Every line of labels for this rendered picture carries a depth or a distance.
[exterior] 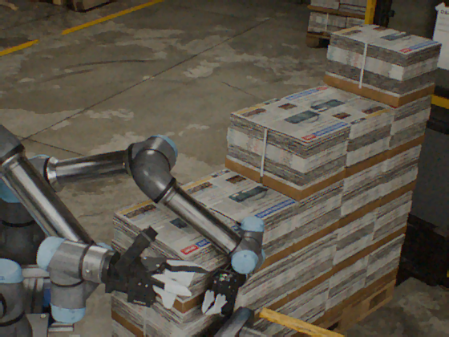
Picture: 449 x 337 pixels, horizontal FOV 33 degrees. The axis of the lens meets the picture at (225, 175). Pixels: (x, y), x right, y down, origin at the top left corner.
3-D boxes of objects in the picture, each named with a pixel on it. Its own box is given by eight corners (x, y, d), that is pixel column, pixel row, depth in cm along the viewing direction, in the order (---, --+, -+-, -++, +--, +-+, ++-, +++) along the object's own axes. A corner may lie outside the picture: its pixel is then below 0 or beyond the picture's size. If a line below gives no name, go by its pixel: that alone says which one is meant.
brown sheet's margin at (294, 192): (224, 167, 297) (224, 156, 295) (269, 148, 317) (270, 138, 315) (300, 201, 275) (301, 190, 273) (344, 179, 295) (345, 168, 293)
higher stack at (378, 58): (294, 286, 374) (328, 31, 318) (330, 265, 394) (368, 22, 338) (358, 322, 351) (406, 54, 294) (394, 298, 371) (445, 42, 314)
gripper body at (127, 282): (165, 294, 162) (114, 281, 165) (169, 257, 159) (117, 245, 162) (152, 309, 155) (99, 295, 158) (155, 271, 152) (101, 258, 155)
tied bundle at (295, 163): (223, 168, 298) (227, 114, 288) (269, 149, 318) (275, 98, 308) (299, 202, 276) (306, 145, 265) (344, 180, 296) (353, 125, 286)
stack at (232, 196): (108, 395, 297) (109, 210, 260) (295, 286, 375) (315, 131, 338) (175, 452, 273) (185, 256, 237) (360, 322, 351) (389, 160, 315)
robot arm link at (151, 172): (136, 157, 216) (265, 261, 223) (147, 143, 225) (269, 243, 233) (114, 183, 221) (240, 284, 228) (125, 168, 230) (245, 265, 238)
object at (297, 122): (229, 115, 288) (230, 111, 287) (277, 99, 307) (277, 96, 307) (306, 144, 266) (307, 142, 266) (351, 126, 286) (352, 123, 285)
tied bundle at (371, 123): (273, 148, 318) (278, 97, 308) (316, 132, 338) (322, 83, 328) (345, 180, 295) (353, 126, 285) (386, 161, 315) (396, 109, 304)
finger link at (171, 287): (189, 315, 151) (159, 297, 157) (192, 289, 149) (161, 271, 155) (178, 319, 149) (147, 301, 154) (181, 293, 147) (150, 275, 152)
